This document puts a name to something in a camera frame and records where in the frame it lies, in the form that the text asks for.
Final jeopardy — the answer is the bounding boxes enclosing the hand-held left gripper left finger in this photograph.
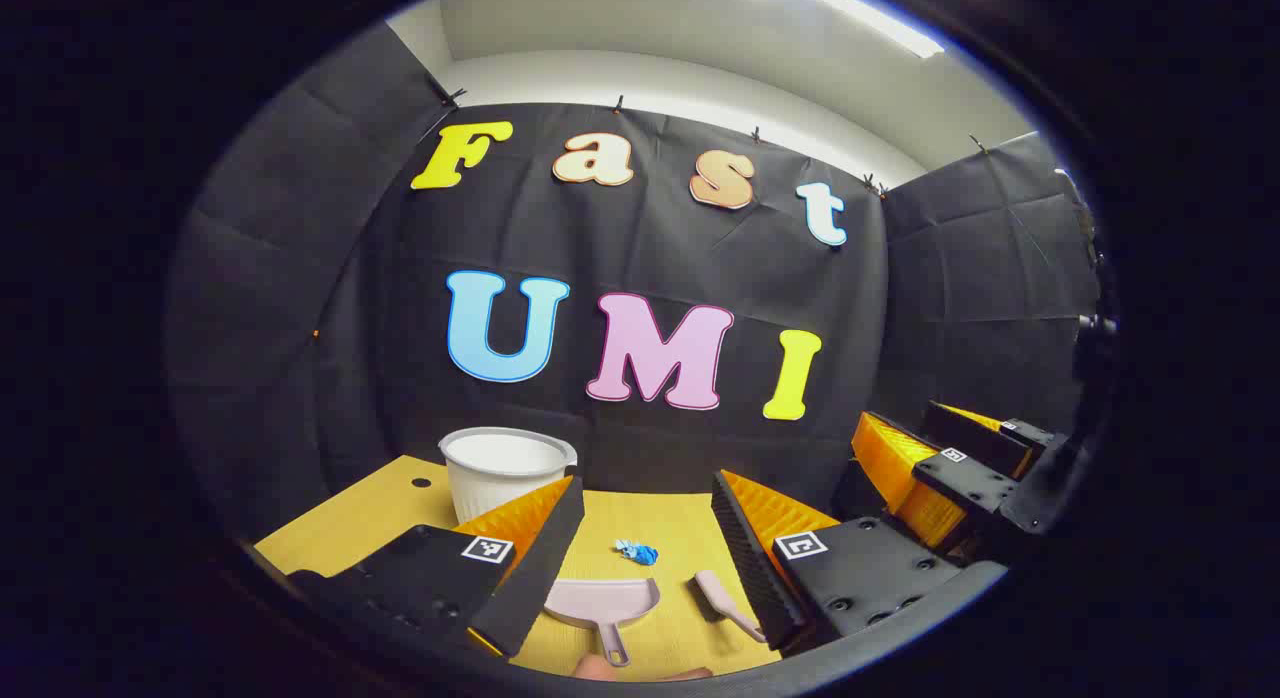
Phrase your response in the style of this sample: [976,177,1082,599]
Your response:
[288,473,587,661]

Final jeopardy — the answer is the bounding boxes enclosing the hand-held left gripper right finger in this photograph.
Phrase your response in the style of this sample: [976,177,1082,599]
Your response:
[710,468,1007,656]

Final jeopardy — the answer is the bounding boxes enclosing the small pink broom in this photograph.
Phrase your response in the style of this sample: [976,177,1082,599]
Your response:
[694,570,769,644]

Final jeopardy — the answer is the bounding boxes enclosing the small pink dustpan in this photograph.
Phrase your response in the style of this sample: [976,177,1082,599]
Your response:
[543,578,661,669]

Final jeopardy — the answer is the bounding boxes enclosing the white ribbed garbage bin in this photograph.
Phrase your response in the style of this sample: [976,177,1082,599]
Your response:
[438,427,579,525]

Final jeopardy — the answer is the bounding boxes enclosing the yellow wooden desktop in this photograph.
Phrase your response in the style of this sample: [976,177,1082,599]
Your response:
[255,455,801,681]

